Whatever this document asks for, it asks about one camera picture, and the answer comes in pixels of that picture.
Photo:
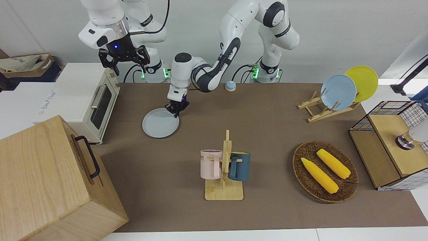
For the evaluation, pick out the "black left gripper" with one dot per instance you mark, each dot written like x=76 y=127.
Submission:
x=177 y=103

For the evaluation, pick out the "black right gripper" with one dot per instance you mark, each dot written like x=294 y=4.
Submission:
x=120 y=47

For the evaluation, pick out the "gray round plate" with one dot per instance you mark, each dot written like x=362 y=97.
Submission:
x=158 y=125

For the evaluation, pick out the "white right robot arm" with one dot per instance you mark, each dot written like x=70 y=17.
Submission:
x=107 y=20

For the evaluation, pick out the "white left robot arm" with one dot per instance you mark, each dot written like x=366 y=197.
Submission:
x=234 y=33

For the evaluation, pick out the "light blue plate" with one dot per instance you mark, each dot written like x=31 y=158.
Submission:
x=337 y=92

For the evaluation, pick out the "yellow plate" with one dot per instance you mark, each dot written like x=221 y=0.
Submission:
x=366 y=80

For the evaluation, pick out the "blue dome bell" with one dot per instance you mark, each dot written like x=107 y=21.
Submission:
x=230 y=86

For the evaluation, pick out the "pink mug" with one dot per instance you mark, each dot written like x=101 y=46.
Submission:
x=209 y=165

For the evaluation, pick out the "white toaster oven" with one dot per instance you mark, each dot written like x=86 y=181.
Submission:
x=73 y=97

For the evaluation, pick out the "dark blue bin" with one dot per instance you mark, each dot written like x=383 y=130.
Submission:
x=50 y=75

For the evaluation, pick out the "dark teal mug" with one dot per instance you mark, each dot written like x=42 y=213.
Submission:
x=240 y=167

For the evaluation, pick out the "brown table mat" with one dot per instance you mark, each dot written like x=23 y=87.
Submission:
x=267 y=127

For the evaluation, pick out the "wooden mug stand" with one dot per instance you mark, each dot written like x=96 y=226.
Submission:
x=224 y=192

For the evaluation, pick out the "brown paper bag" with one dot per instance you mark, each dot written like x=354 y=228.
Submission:
x=20 y=65

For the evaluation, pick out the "wooden dish rack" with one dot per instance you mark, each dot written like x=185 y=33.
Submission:
x=316 y=115

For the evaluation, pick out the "wooden drawer box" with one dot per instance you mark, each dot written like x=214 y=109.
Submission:
x=43 y=187

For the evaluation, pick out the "yellow corn cob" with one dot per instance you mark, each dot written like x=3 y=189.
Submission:
x=333 y=164
x=319 y=175

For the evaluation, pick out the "brown wicker basket tray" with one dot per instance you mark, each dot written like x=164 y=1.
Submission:
x=347 y=185

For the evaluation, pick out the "black stand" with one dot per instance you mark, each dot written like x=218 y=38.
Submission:
x=401 y=87

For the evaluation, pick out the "blue object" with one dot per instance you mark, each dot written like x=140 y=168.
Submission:
x=422 y=95

